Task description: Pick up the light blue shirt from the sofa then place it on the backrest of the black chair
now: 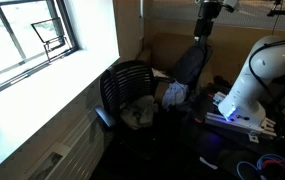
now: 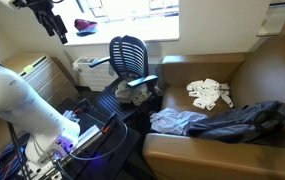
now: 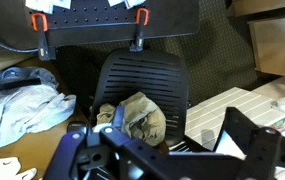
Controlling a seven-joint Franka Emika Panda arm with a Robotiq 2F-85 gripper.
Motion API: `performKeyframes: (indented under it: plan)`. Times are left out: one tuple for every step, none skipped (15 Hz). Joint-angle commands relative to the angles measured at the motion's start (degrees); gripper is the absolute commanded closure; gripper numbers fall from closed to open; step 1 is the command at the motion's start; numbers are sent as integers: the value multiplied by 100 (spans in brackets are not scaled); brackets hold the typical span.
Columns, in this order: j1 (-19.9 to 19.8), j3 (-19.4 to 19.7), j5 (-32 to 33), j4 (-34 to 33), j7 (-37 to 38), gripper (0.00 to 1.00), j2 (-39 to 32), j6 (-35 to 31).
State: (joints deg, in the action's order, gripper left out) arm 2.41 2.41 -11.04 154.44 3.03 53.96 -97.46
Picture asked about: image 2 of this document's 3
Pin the white crumpled cloth on sofa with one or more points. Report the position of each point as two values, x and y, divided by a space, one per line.
207 92

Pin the dark blue grey backpack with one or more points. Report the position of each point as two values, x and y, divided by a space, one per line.
241 125

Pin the white wall heater unit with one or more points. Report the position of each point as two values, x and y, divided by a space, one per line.
96 78

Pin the black mesh office chair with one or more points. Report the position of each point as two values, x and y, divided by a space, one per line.
128 57

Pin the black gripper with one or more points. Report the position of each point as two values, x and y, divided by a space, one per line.
42 9

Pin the light blue striped shirt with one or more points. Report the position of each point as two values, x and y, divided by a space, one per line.
171 121

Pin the tan leather sofa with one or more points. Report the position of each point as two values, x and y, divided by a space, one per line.
252 77

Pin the wooden drawer cabinet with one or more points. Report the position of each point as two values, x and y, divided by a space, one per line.
43 75

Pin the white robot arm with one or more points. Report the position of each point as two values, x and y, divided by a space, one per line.
22 106

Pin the white cloth on chair seat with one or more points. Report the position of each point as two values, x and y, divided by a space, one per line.
136 95

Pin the maroon and blue cap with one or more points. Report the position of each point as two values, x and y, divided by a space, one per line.
85 27

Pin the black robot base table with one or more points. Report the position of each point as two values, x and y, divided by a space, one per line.
105 143

